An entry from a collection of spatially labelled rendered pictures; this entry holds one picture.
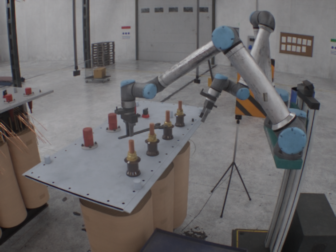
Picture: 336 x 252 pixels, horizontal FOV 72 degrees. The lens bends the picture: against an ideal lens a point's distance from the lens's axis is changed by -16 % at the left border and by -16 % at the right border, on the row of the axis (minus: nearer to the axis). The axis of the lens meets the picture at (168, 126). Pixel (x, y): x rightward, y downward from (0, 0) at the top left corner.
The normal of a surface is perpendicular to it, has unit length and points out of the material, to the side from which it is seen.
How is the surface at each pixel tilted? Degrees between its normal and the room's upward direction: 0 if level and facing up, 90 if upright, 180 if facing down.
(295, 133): 94
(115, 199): 0
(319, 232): 0
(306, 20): 90
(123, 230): 90
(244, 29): 90
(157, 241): 0
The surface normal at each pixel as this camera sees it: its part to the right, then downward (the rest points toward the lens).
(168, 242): 0.00, -0.93
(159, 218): 0.45, 0.32
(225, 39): -0.50, 0.22
